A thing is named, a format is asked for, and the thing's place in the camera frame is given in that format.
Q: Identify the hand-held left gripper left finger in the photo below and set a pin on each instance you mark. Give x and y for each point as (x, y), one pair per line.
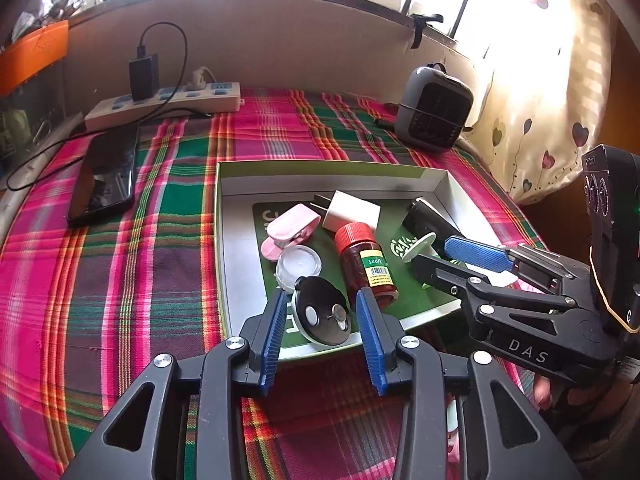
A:
(272, 340)

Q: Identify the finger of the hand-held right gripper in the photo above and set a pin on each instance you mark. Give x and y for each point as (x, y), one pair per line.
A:
(475, 252)
(440, 270)

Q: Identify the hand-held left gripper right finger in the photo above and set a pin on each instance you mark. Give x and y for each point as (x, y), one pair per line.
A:
(370, 345)

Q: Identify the black round disc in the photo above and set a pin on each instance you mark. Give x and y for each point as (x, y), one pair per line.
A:
(320, 300)

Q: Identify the red pill bottle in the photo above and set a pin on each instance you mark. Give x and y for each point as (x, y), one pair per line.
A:
(360, 280)

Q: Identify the clear small round container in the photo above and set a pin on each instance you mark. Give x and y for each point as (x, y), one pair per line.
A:
(297, 265)

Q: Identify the white shallow cardboard box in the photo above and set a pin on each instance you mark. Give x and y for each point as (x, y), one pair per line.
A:
(240, 240)

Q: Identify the white charger plug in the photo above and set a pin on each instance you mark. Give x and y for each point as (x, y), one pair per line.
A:
(350, 212)

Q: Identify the person's right hand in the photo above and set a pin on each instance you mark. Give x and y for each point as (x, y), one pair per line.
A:
(542, 392)

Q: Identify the pink plastic clip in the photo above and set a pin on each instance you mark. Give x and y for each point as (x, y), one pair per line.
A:
(295, 220)

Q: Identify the plaid blanket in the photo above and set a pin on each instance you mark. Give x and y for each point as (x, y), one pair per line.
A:
(150, 285)

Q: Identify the grey portable heater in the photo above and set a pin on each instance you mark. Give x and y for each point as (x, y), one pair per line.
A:
(435, 110)

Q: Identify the heart print curtain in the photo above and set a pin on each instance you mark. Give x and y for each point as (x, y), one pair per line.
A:
(550, 85)

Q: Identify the black hook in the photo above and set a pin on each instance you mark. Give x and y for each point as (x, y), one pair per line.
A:
(416, 30)

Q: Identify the black smartphone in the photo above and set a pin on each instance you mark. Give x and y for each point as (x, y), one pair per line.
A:
(105, 180)

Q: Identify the beige power strip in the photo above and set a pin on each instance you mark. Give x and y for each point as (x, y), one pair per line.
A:
(220, 100)

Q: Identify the black power adapter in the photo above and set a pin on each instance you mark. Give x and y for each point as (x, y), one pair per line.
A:
(144, 77)

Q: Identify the orange box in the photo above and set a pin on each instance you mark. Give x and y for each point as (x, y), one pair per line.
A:
(35, 55)

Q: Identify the household clutter pile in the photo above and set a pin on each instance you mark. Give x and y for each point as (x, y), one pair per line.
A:
(30, 20)

